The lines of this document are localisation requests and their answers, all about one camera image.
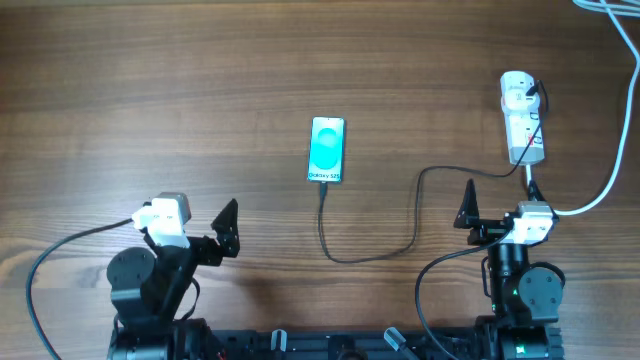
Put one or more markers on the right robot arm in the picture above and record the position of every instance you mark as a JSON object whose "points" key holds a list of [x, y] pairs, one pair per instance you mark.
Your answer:
{"points": [[525, 295]]}

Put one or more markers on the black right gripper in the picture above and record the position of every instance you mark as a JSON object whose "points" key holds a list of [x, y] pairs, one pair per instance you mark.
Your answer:
{"points": [[487, 229]]}

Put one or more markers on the white USB charger adapter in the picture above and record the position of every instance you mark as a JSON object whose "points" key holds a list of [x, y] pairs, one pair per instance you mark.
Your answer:
{"points": [[516, 100]]}

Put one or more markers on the blue Galaxy S25 smartphone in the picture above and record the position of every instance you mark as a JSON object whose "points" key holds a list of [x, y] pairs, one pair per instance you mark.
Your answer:
{"points": [[326, 152]]}

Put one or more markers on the white power strip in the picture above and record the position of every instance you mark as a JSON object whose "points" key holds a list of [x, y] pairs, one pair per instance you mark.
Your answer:
{"points": [[524, 141]]}

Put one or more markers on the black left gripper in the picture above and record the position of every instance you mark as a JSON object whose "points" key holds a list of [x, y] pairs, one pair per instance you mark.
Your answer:
{"points": [[224, 226]]}

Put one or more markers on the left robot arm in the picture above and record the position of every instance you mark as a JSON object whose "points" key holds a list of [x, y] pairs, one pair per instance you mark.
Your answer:
{"points": [[148, 284]]}

